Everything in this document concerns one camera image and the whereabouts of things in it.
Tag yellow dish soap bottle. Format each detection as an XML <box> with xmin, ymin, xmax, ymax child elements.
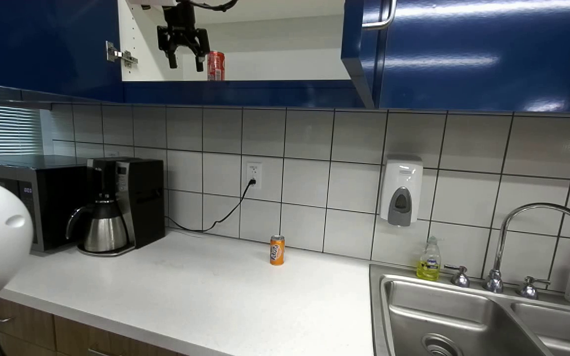
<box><xmin>416</xmin><ymin>235</ymin><xmax>442</xmax><ymax>282</ymax></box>

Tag chrome tap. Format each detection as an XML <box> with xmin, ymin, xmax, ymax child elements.
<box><xmin>482</xmin><ymin>202</ymin><xmax>570</xmax><ymax>294</ymax></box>

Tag white wall socket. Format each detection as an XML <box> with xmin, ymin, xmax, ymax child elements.
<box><xmin>245</xmin><ymin>162</ymin><xmax>263</xmax><ymax>190</ymax></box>

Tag black microwave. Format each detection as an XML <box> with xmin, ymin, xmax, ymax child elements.
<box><xmin>0</xmin><ymin>154</ymin><xmax>89</xmax><ymax>254</ymax></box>

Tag steel sink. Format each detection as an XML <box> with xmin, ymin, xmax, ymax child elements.
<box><xmin>369</xmin><ymin>263</ymin><xmax>570</xmax><ymax>356</ymax></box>

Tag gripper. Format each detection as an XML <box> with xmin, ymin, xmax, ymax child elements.
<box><xmin>157</xmin><ymin>0</ymin><xmax>211</xmax><ymax>73</ymax></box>

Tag steel coffee carafe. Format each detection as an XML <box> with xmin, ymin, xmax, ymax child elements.
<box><xmin>65</xmin><ymin>194</ymin><xmax>136</xmax><ymax>257</ymax></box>

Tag chrome tap lever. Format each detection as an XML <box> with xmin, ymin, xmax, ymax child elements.
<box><xmin>444</xmin><ymin>264</ymin><xmax>471</xmax><ymax>288</ymax></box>
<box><xmin>516</xmin><ymin>275</ymin><xmax>552</xmax><ymax>300</ymax></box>

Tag open blue cupboard door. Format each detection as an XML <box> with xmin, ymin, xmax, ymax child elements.
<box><xmin>340</xmin><ymin>0</ymin><xmax>397</xmax><ymax>110</ymax></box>

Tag black cable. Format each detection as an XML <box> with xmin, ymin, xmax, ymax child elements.
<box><xmin>165</xmin><ymin>178</ymin><xmax>257</xmax><ymax>233</ymax></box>

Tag white wall soap dispenser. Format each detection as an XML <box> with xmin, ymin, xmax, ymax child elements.
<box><xmin>380</xmin><ymin>155</ymin><xmax>424</xmax><ymax>227</ymax></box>

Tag red soda can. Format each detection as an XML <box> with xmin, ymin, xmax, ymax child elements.
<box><xmin>207</xmin><ymin>51</ymin><xmax>226</xmax><ymax>82</ymax></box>

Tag wooden drawer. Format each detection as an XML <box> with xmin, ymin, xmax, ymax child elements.
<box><xmin>53</xmin><ymin>315</ymin><xmax>187</xmax><ymax>356</ymax></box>
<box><xmin>0</xmin><ymin>296</ymin><xmax>56</xmax><ymax>351</ymax></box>

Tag window blinds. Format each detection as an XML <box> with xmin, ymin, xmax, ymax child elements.
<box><xmin>0</xmin><ymin>101</ymin><xmax>44</xmax><ymax>157</ymax></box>

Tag blue wall cupboard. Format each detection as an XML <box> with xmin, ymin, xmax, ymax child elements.
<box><xmin>0</xmin><ymin>0</ymin><xmax>570</xmax><ymax>114</ymax></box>

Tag orange soda can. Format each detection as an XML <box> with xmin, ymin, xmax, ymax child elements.
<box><xmin>269</xmin><ymin>235</ymin><xmax>286</xmax><ymax>267</ymax></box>

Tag silver cupboard door handle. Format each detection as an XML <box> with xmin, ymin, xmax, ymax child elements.
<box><xmin>362</xmin><ymin>0</ymin><xmax>398</xmax><ymax>31</ymax></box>

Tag closed blue cupboard door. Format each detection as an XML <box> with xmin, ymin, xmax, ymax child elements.
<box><xmin>378</xmin><ymin>0</ymin><xmax>570</xmax><ymax>113</ymax></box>

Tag black coffee maker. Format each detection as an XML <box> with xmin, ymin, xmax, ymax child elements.
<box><xmin>86</xmin><ymin>157</ymin><xmax>166</xmax><ymax>251</ymax></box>

